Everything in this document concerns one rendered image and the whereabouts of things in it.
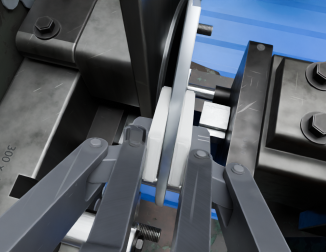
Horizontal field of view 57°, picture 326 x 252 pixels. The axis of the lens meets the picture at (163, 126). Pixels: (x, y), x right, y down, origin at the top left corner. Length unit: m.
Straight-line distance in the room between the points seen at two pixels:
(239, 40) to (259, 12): 0.30
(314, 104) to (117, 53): 0.20
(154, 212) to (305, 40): 1.71
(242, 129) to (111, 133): 0.15
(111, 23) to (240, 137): 0.18
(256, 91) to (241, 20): 1.71
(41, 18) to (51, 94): 0.06
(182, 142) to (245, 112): 0.21
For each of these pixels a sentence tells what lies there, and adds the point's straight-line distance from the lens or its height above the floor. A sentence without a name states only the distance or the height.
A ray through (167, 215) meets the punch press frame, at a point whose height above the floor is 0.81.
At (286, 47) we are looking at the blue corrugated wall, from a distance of 2.03.
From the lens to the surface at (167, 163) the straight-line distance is 0.20.
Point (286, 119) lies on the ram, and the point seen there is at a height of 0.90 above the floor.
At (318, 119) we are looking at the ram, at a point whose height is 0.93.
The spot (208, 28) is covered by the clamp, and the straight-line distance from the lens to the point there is 0.51.
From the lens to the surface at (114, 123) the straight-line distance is 0.35.
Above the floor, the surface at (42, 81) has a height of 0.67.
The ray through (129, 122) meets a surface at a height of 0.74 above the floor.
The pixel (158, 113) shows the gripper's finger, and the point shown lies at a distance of 0.18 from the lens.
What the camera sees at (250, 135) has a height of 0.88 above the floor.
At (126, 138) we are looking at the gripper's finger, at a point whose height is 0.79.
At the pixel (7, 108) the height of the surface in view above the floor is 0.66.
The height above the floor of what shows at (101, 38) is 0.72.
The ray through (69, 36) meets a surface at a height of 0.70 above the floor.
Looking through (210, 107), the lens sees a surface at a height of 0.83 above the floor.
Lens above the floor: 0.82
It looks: 6 degrees down
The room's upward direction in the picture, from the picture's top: 104 degrees clockwise
